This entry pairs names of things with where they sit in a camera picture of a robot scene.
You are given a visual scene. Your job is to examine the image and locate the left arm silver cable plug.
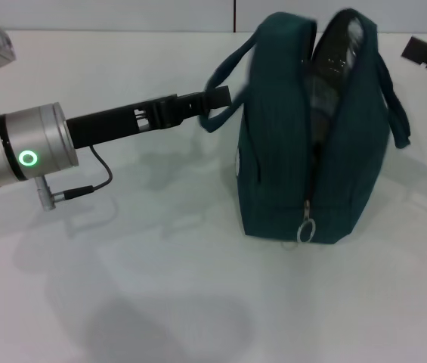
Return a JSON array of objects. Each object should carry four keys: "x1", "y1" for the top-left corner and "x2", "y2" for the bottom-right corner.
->
[{"x1": 33, "y1": 145, "x2": 114, "y2": 213}]

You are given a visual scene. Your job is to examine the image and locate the dark teal lunch bag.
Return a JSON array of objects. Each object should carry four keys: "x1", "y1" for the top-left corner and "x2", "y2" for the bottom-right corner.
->
[{"x1": 197, "y1": 9, "x2": 413, "y2": 247}]

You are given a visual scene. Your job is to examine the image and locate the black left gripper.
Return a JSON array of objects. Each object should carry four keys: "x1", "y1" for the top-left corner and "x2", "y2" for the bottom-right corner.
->
[{"x1": 65, "y1": 85, "x2": 232, "y2": 150}]

